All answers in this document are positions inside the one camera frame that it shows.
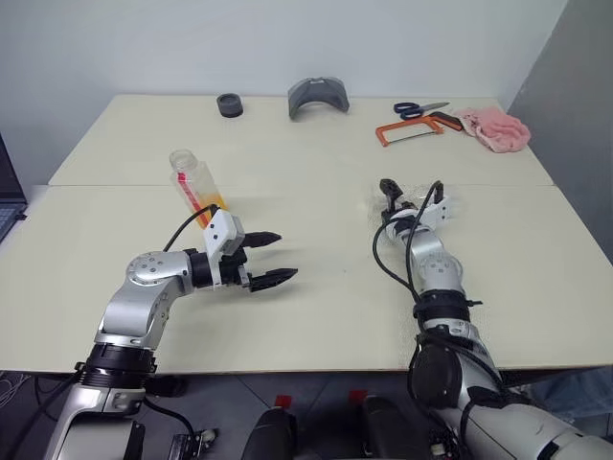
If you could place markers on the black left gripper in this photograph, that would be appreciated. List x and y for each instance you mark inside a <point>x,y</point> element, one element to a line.
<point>237,273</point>

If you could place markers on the pink cloth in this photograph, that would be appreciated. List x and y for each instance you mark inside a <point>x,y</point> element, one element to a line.
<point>498,131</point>

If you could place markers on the dark rounded shape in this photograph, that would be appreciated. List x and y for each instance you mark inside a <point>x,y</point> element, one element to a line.
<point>383,429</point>
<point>270,436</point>

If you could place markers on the grey cap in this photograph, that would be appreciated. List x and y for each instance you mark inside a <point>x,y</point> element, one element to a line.
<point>298,98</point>

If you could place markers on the clear plastic bottle orange liquid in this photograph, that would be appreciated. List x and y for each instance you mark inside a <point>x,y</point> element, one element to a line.
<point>196,191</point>

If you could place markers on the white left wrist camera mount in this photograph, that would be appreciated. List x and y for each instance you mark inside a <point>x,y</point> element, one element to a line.
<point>220,230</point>

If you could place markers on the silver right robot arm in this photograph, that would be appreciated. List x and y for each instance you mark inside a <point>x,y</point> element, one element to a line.
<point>436,268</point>

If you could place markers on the grey partition panel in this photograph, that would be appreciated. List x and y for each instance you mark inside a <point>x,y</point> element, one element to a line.
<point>570,134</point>

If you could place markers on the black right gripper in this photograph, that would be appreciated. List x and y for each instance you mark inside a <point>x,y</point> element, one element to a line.
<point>400,213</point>

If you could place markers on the orange hacksaw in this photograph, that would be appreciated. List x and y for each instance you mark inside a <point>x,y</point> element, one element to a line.
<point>400,127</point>

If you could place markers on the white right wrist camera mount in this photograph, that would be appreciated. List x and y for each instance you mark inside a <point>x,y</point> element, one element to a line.
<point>443,208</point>

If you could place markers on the blue fabric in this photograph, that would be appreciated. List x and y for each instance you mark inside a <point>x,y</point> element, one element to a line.
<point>574,397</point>

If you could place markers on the black round container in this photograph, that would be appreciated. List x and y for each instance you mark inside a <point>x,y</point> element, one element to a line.
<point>229,105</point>

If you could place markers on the small black caster device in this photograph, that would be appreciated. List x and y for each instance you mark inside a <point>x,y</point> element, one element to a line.
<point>196,443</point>

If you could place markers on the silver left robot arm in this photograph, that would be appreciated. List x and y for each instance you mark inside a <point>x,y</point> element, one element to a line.
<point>139,306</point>

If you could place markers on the red tag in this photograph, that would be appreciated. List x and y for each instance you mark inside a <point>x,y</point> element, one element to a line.
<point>283,401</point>
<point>357,396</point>

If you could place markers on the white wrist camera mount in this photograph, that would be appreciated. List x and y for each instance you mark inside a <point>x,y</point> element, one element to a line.
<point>443,208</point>
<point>220,230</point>

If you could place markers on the dark laptop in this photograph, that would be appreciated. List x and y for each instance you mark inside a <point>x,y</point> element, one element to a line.
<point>9,191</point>

